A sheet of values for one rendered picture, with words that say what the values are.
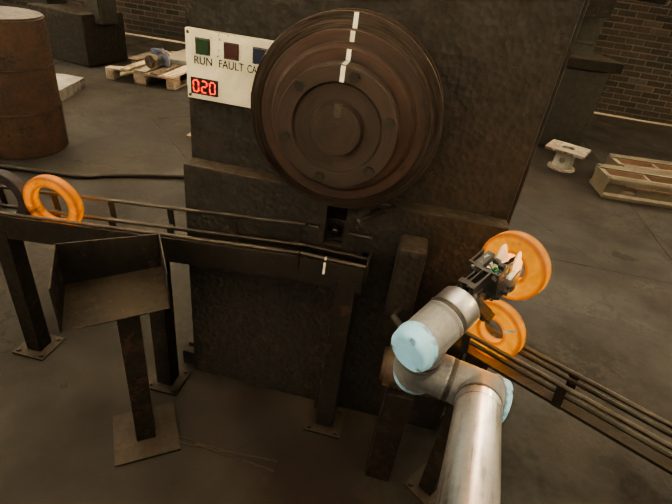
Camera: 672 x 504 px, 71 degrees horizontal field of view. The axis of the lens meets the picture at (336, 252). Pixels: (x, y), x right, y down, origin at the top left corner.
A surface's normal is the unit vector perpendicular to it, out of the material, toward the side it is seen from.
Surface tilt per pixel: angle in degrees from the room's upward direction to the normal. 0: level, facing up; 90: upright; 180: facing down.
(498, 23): 90
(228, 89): 90
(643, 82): 90
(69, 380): 0
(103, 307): 5
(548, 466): 0
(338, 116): 90
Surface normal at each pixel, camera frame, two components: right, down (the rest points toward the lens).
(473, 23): -0.21, 0.51
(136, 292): 0.04, -0.83
